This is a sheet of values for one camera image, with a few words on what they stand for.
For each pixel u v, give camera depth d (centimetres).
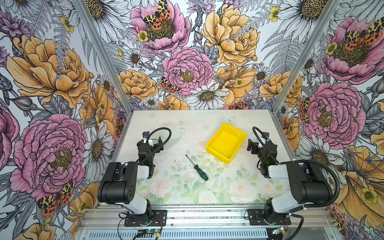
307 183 46
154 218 73
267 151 73
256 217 74
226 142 101
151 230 71
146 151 72
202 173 87
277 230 72
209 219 76
